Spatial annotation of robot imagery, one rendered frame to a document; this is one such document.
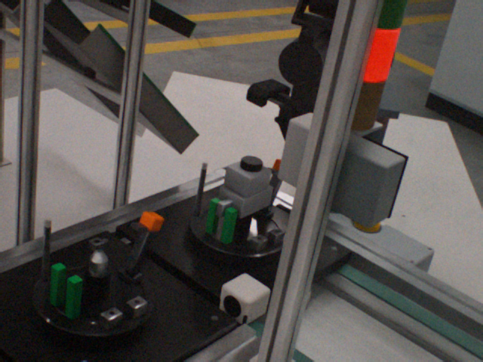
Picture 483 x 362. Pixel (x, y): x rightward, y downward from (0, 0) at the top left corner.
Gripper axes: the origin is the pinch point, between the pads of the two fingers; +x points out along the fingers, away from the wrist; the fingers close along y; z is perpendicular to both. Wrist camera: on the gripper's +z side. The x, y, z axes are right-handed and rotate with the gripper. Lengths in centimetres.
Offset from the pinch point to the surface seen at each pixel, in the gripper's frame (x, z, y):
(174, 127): 4.7, -4.8, 20.3
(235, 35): 107, 299, 259
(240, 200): 3.7, -14.4, -1.9
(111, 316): 8.5, -38.9, -5.9
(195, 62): 107, 235, 234
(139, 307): 8.7, -35.2, -6.5
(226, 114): 23, 40, 47
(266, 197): 4.7, -9.2, -2.4
